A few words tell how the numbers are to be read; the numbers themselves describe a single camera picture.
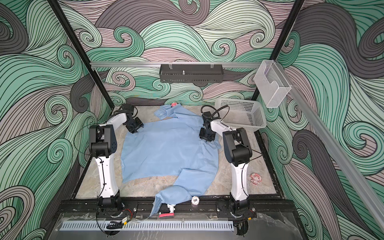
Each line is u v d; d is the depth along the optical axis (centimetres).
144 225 70
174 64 94
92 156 98
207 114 85
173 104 118
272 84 78
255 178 80
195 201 71
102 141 61
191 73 97
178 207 74
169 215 68
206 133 86
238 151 53
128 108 92
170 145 98
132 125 91
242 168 57
